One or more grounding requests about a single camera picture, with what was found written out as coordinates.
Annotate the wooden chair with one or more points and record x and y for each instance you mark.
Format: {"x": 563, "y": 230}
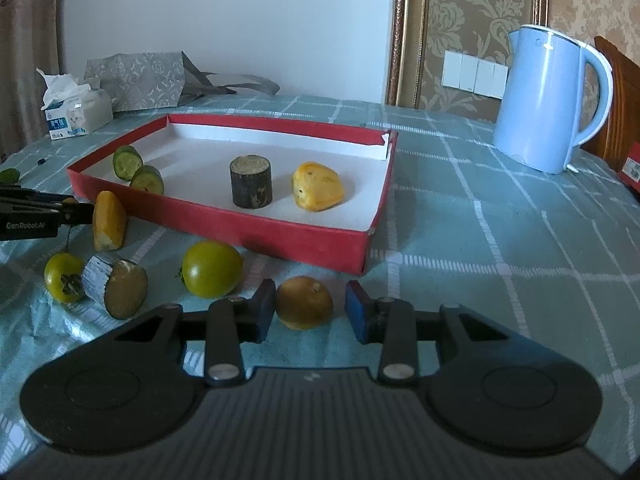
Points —
{"x": 625, "y": 110}

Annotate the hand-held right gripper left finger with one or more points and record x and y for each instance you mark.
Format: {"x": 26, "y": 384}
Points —
{"x": 265, "y": 310}

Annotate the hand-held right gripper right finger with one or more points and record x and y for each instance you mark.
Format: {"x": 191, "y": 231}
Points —
{"x": 356, "y": 310}

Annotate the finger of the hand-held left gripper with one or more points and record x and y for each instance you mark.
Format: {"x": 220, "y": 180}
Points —
{"x": 75, "y": 214}

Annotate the small green tomato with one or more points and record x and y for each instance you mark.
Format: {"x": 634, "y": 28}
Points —
{"x": 57, "y": 275}

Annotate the grey-barked sugarcane piece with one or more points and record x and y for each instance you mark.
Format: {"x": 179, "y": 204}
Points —
{"x": 125, "y": 287}

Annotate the patterned curtain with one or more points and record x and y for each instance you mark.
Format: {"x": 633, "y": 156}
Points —
{"x": 25, "y": 60}

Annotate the large green tomato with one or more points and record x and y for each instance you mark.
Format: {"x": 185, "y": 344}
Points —
{"x": 212, "y": 270}

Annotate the brown round fruit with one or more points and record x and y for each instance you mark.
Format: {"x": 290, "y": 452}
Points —
{"x": 302, "y": 302}

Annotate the dark sugarcane piece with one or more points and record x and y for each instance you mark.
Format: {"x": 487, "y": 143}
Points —
{"x": 250, "y": 185}

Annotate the spotted yellow fruit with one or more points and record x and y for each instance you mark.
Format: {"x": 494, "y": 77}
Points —
{"x": 320, "y": 190}

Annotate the green checked tablecloth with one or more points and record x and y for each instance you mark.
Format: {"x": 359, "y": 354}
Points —
{"x": 475, "y": 240}

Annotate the light blue electric kettle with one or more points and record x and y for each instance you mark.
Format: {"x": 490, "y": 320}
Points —
{"x": 540, "y": 100}

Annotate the white wall switch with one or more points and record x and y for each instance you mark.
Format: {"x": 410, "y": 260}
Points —
{"x": 470, "y": 72}

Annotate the gold ornate wall frame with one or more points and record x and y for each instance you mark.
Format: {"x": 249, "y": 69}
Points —
{"x": 405, "y": 35}

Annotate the cucumber piece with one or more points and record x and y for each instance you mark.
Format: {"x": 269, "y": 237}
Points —
{"x": 126, "y": 162}
{"x": 147, "y": 180}
{"x": 9, "y": 176}

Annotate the red cardboard box tray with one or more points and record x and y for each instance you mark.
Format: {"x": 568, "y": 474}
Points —
{"x": 200, "y": 180}

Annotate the tissue pack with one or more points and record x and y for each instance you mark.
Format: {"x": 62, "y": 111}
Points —
{"x": 75, "y": 115}

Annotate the red packet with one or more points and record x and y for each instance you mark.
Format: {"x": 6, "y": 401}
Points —
{"x": 632, "y": 170}

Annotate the grey patterned bag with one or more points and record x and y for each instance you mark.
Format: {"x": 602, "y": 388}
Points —
{"x": 140, "y": 80}

